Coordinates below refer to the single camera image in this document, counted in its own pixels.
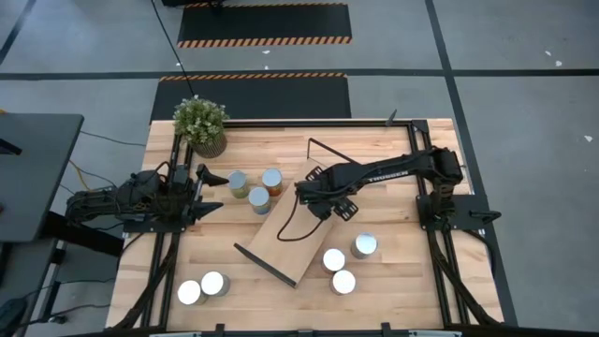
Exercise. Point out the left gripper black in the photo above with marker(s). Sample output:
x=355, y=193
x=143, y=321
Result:
x=185, y=196

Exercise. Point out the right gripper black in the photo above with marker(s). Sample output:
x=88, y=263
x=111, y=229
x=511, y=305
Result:
x=320, y=192

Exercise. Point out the orange label tin can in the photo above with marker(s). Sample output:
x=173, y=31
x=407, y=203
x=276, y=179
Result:
x=238, y=180

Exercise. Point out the peach label tin can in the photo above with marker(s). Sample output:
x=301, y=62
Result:
x=258, y=196

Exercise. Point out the pineapple label tin can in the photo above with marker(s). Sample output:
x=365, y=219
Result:
x=272, y=178

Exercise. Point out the pear label tin can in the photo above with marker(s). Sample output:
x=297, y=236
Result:
x=365, y=243

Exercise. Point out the teal gradient tin can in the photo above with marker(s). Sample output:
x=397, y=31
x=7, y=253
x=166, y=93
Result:
x=333, y=259

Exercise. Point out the corn label tin can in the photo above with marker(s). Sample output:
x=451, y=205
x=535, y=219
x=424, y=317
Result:
x=343, y=282

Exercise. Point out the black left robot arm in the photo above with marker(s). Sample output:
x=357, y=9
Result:
x=107, y=199

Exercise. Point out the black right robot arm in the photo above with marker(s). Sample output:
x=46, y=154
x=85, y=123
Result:
x=398, y=171

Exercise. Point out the artificial plant in ribbed pot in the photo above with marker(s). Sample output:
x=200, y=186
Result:
x=200, y=121

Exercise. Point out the tin can with silver lid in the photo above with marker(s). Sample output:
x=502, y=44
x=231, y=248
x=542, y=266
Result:
x=213, y=282
x=189, y=292

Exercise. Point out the black hazard-striped floor mat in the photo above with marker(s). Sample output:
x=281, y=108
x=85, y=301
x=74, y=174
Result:
x=264, y=21
x=262, y=98

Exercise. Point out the black desk foot beam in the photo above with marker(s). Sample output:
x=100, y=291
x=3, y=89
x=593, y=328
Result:
x=84, y=234

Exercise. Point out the black desk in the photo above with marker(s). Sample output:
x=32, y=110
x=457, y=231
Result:
x=37, y=173

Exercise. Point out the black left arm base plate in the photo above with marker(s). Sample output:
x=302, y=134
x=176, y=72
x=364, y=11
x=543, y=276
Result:
x=154, y=227

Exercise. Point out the wooden shelf with black frame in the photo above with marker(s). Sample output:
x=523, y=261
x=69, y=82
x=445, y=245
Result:
x=290, y=238

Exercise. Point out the black aluminium table frame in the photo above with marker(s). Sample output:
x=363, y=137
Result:
x=327, y=124

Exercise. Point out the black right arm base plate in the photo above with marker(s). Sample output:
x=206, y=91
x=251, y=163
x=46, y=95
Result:
x=468, y=208

